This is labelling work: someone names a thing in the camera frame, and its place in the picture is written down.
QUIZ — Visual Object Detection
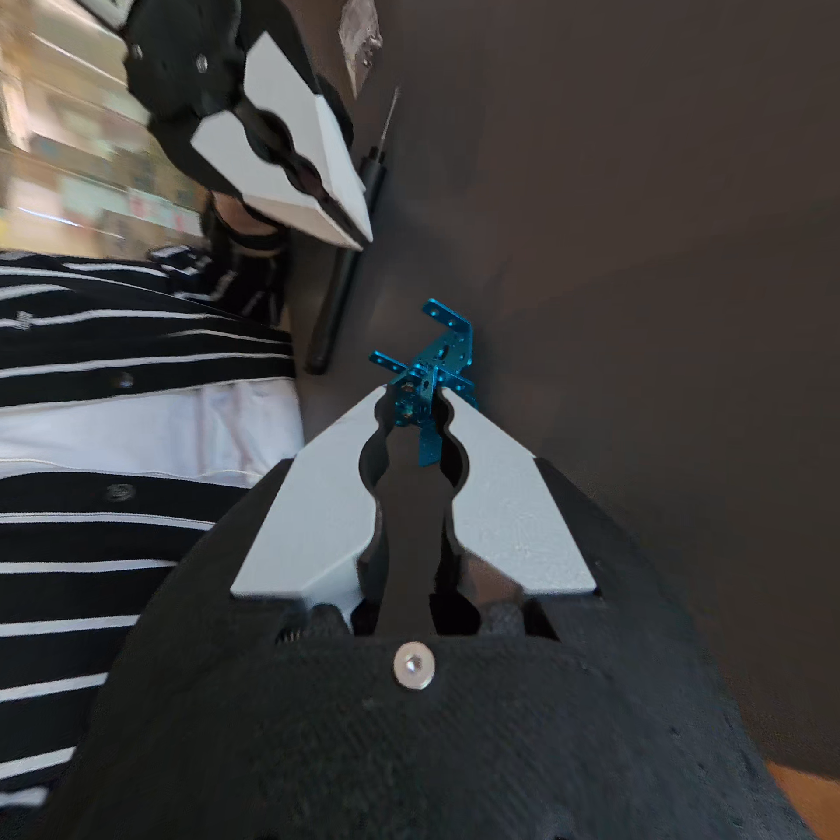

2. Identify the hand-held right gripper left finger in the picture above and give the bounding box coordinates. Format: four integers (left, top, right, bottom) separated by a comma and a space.
230, 386, 389, 618

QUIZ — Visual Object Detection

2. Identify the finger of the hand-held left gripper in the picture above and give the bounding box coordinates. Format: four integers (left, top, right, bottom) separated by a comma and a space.
243, 30, 375, 242
189, 109, 365, 250

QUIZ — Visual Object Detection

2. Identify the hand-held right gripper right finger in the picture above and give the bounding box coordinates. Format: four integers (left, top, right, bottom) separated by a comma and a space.
438, 386, 599, 619

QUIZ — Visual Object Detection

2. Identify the blue metal bracket assembly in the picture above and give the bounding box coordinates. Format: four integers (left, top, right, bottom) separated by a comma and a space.
369, 298, 480, 468

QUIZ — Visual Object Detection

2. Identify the person's left forearm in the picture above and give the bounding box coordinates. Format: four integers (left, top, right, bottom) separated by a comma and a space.
147, 190, 293, 326

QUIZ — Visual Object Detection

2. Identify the clear plastic bag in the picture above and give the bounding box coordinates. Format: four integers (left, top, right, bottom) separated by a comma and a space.
338, 0, 385, 99

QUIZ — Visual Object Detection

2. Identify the blurred background shelving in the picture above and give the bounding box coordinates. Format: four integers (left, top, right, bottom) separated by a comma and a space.
0, 0, 207, 253

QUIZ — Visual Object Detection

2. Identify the white shirt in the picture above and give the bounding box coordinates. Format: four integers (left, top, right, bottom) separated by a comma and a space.
0, 379, 306, 490

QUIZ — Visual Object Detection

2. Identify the black screwdriver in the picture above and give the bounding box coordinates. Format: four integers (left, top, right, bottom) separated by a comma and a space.
304, 84, 403, 376

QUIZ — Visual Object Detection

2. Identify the striped black white cardigan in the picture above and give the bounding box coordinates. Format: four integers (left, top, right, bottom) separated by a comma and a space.
0, 248, 296, 811

